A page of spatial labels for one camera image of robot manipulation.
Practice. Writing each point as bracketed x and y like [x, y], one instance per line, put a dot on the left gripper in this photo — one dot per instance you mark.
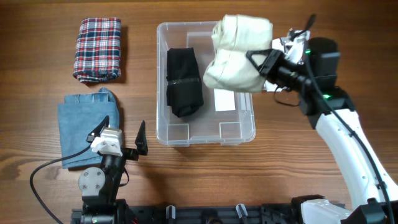
[140, 142]

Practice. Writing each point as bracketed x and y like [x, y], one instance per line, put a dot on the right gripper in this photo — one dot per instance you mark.
[272, 56]

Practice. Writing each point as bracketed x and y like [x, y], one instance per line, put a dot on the cream cloth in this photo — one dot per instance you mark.
[233, 37]

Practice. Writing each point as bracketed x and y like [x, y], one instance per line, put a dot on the black garment with tape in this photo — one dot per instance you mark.
[184, 86]

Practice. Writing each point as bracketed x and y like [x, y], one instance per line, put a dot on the white printed shirt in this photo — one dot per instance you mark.
[293, 49]

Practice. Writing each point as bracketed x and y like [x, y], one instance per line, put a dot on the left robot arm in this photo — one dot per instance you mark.
[99, 185]

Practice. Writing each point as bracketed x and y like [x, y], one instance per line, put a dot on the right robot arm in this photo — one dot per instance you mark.
[332, 114]

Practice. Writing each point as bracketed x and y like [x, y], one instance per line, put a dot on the white label in container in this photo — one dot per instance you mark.
[224, 100]

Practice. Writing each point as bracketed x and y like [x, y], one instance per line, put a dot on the clear plastic storage container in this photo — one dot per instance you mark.
[205, 125]

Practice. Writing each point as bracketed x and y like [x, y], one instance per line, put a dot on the folded blue denim jeans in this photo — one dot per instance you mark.
[79, 114]

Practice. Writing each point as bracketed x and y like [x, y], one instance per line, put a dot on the red navy plaid folded cloth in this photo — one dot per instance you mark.
[98, 50]

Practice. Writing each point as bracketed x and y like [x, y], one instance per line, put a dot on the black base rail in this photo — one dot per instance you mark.
[240, 213]

